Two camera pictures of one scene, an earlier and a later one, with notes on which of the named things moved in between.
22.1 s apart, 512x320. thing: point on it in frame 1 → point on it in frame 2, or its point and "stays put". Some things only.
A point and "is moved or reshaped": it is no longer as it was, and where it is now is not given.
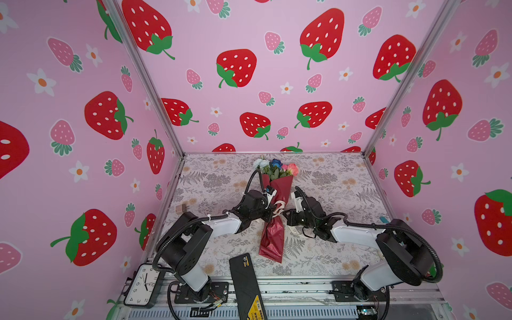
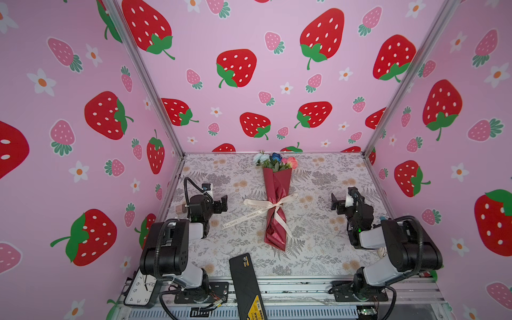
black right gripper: (290, 218) → (343, 205)
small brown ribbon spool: (181, 209) stays put
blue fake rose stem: (277, 163) is moved or reshaped
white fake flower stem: (262, 163) is moved or reshaped
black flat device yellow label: (248, 295) stays put
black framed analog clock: (143, 290) stays put
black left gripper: (269, 211) → (223, 208)
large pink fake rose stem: (294, 169) is moved or reshaped
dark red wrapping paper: (273, 238) is moved or reshaped
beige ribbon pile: (279, 211) is moved or reshaped
